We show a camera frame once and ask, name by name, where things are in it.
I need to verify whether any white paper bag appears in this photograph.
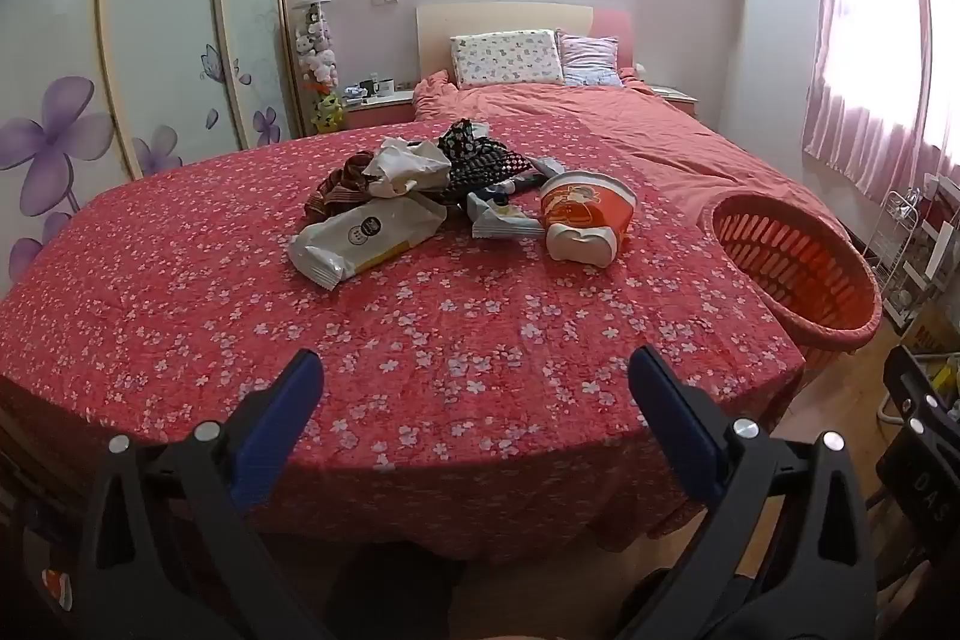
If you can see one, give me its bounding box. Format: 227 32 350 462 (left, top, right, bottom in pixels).
362 136 453 199

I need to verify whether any cream and pink headboard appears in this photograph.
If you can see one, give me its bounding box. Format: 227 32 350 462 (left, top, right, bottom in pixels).
416 2 637 80

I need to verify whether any orange plastic laundry basket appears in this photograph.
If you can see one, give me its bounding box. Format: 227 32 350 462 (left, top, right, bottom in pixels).
701 192 884 395

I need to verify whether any red floral blanket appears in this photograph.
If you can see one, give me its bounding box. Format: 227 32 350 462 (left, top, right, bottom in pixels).
0 122 807 562

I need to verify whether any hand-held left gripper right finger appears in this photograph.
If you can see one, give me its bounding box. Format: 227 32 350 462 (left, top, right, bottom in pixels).
628 346 882 640

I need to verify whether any red and white paper bucket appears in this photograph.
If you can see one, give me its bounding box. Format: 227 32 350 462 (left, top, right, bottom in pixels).
540 169 638 268

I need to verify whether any pink duvet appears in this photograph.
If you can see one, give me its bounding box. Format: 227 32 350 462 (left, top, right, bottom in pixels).
411 70 848 251

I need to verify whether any cardboard box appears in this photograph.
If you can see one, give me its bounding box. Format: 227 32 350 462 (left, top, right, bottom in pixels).
900 295 960 357

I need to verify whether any white floral pillow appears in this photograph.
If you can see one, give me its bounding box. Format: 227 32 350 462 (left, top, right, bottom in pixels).
450 29 565 89

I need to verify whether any black polka dot cloth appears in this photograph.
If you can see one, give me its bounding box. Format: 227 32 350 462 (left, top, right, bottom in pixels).
442 141 535 205

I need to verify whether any black floral cloth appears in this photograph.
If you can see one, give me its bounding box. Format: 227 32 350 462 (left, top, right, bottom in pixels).
437 119 496 161

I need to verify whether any hanging plush toy stack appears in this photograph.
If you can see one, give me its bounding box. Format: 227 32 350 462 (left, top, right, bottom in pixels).
292 0 342 94

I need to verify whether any yellow green plush toy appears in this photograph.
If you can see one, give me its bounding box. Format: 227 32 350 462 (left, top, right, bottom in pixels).
311 91 347 136

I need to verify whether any brown striped cloth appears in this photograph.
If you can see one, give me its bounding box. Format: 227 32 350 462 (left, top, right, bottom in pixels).
304 152 376 225

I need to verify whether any pink and white nightstand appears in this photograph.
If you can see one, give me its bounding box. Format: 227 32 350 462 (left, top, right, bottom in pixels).
649 83 701 121
341 89 417 131

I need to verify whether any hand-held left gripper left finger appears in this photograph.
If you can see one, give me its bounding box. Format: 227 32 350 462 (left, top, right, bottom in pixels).
75 347 331 640

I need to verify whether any pink striped pillow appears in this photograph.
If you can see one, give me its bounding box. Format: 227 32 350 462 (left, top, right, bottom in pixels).
556 31 625 88

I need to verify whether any floral sliding door wardrobe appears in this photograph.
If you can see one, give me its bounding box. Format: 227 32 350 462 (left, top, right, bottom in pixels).
0 0 305 311

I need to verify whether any pink curtain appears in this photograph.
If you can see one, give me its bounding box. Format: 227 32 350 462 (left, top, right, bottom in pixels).
801 0 960 205

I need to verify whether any white snack packet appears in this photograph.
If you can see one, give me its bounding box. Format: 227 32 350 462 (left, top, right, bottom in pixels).
289 195 449 292

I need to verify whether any white wire rack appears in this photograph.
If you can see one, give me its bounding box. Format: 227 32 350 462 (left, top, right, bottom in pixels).
862 186 925 313

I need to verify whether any light blue plastic packet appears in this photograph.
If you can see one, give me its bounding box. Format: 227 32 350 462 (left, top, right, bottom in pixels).
466 190 546 241

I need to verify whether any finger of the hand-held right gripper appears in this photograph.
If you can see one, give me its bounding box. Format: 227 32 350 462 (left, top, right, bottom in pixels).
883 346 960 453

